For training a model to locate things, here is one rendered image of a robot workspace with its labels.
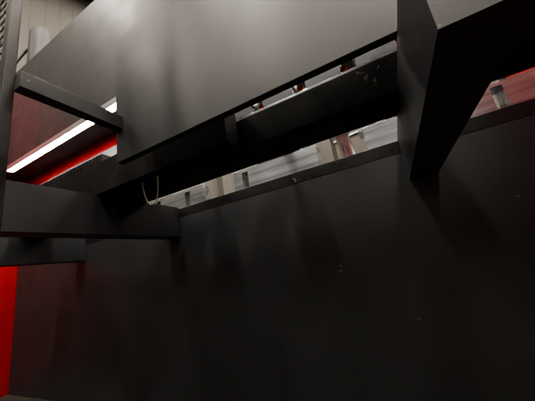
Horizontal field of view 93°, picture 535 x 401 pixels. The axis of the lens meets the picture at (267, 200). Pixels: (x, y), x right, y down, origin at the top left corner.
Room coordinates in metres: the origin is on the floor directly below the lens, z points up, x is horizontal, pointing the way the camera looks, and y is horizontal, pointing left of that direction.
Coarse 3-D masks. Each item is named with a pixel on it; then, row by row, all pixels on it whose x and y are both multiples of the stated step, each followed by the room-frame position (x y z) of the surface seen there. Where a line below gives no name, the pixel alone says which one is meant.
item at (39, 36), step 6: (30, 30) 1.63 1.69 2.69; (36, 30) 1.63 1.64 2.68; (42, 30) 1.65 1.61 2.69; (48, 30) 1.71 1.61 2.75; (30, 36) 1.63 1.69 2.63; (36, 36) 1.63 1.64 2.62; (42, 36) 1.65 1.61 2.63; (48, 36) 1.68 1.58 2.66; (30, 42) 1.63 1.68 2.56; (36, 42) 1.63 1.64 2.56; (42, 42) 1.65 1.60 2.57; (48, 42) 1.68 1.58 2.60; (30, 48) 1.63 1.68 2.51; (36, 48) 1.63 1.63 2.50; (42, 48) 1.65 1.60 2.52; (24, 54) 1.74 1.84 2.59; (30, 54) 1.63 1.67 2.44; (18, 60) 1.73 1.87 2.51
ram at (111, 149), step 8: (112, 136) 1.43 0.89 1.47; (96, 144) 1.49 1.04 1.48; (104, 144) 1.46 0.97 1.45; (112, 144) 1.43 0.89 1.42; (88, 152) 1.53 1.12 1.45; (96, 152) 1.49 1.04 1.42; (104, 152) 1.46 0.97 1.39; (112, 152) 1.43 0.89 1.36; (72, 160) 1.61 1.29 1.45; (80, 160) 1.57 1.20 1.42; (56, 168) 1.70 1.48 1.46; (64, 168) 1.65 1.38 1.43; (72, 168) 1.61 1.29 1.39; (40, 176) 1.79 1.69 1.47; (48, 176) 1.74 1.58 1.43; (56, 176) 1.69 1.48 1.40; (40, 184) 1.79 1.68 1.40
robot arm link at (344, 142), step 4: (348, 132) 1.49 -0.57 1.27; (336, 136) 1.50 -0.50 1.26; (340, 136) 1.49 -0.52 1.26; (344, 136) 1.49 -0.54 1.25; (348, 136) 1.50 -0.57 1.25; (336, 140) 1.53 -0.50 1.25; (340, 140) 1.50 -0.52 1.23; (344, 140) 1.49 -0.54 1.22; (348, 140) 1.49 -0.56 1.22; (340, 144) 1.51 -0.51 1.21; (344, 144) 1.50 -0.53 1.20; (348, 144) 1.49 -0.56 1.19; (340, 148) 1.52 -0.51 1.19; (344, 148) 1.50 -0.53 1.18; (348, 148) 1.50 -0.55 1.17; (352, 148) 1.50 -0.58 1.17; (340, 152) 1.54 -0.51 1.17; (344, 152) 1.51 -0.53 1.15; (348, 152) 1.50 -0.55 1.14; (352, 152) 1.50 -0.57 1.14; (344, 156) 1.52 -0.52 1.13
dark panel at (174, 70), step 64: (192, 0) 0.54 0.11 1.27; (256, 0) 0.46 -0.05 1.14; (320, 0) 0.41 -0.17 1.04; (384, 0) 0.37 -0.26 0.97; (128, 64) 0.65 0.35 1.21; (192, 64) 0.55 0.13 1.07; (256, 64) 0.47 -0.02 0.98; (320, 64) 0.42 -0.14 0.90; (128, 128) 0.65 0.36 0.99; (192, 128) 0.56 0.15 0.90
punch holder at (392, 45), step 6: (390, 42) 0.77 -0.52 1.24; (378, 48) 0.79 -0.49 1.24; (384, 48) 0.78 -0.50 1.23; (390, 48) 0.78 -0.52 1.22; (366, 54) 0.81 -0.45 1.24; (372, 54) 0.80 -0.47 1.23; (378, 54) 0.79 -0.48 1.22; (354, 60) 0.85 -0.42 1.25; (360, 60) 0.82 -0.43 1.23; (366, 60) 0.81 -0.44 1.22
